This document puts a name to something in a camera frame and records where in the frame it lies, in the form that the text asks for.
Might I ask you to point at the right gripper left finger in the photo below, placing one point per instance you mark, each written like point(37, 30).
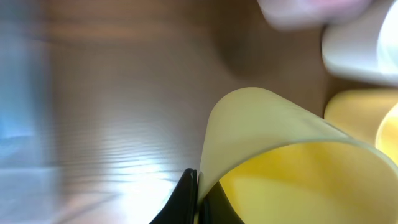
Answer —
point(181, 205)

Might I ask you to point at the pink plastic cup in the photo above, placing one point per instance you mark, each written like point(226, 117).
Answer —
point(297, 14)

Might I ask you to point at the yellow cup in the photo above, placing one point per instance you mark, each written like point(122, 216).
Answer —
point(275, 162)
point(367, 115)

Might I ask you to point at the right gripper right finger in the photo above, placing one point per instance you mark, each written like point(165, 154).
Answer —
point(216, 208)

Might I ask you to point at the clear plastic storage bin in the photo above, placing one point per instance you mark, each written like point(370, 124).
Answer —
point(29, 182)

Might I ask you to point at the cream plastic cup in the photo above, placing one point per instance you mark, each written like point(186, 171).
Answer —
point(364, 49)

